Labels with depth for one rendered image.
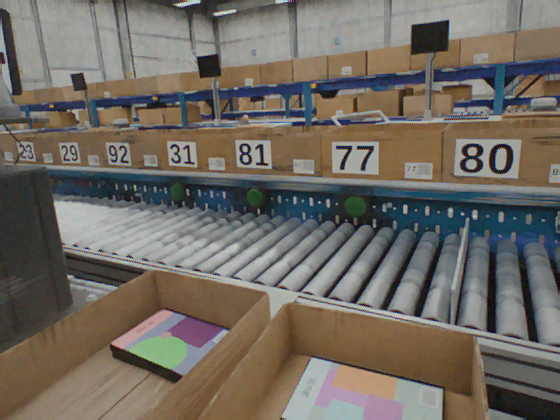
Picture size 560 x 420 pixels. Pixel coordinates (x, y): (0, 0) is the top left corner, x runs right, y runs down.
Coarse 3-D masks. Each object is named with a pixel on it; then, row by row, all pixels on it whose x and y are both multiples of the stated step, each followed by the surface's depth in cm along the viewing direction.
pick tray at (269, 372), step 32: (288, 320) 66; (320, 320) 63; (352, 320) 61; (384, 320) 59; (256, 352) 55; (288, 352) 67; (320, 352) 65; (352, 352) 62; (384, 352) 60; (416, 352) 58; (448, 352) 56; (224, 384) 48; (256, 384) 55; (288, 384) 60; (448, 384) 57; (480, 384) 45; (224, 416) 47; (256, 416) 54; (448, 416) 52; (480, 416) 44
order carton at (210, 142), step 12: (180, 132) 189; (192, 132) 196; (204, 132) 199; (216, 132) 195; (228, 132) 192; (204, 144) 164; (216, 144) 161; (228, 144) 158; (204, 156) 166; (216, 156) 163; (228, 156) 160; (168, 168) 178; (180, 168) 174; (192, 168) 171; (204, 168) 167; (228, 168) 161
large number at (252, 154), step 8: (240, 144) 155; (248, 144) 153; (256, 144) 151; (264, 144) 150; (240, 152) 156; (248, 152) 154; (256, 152) 152; (264, 152) 150; (240, 160) 157; (248, 160) 155; (256, 160) 153; (264, 160) 151; (264, 168) 152
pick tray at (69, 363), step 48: (144, 288) 80; (192, 288) 78; (240, 288) 72; (48, 336) 63; (96, 336) 71; (240, 336) 61; (0, 384) 57; (48, 384) 63; (96, 384) 62; (144, 384) 62; (192, 384) 51
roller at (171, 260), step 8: (248, 216) 149; (232, 224) 140; (240, 224) 143; (216, 232) 133; (224, 232) 135; (200, 240) 126; (208, 240) 127; (216, 240) 130; (184, 248) 120; (192, 248) 121; (200, 248) 123; (168, 256) 114; (176, 256) 115; (184, 256) 117; (168, 264) 111
